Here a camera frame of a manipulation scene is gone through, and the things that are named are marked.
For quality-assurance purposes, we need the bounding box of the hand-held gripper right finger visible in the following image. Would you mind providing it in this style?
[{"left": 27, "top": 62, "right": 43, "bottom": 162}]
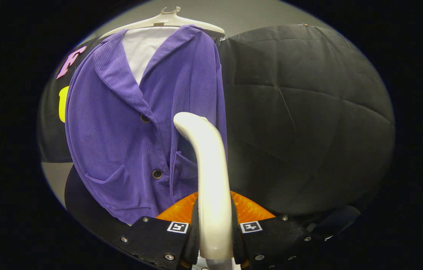
[{"left": 230, "top": 191, "right": 322, "bottom": 270}]

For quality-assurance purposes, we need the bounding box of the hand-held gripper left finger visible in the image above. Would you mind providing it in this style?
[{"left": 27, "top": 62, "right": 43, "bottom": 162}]
[{"left": 116, "top": 191, "right": 200, "bottom": 270}]

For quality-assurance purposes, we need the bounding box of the purple ribbed jacket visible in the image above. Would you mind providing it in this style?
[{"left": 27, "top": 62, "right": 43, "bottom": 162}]
[{"left": 65, "top": 24, "right": 229, "bottom": 225}]

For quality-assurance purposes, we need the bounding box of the white shirt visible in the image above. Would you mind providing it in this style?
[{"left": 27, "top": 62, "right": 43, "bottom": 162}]
[{"left": 122, "top": 26, "right": 180, "bottom": 85}]

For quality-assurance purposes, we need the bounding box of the white clothes hanger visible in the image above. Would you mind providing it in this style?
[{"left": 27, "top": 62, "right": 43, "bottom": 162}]
[{"left": 99, "top": 6, "right": 226, "bottom": 40}]

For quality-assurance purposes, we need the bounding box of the black backdrop cloth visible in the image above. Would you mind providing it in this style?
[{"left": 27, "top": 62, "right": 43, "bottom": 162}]
[{"left": 39, "top": 24, "right": 396, "bottom": 227}]

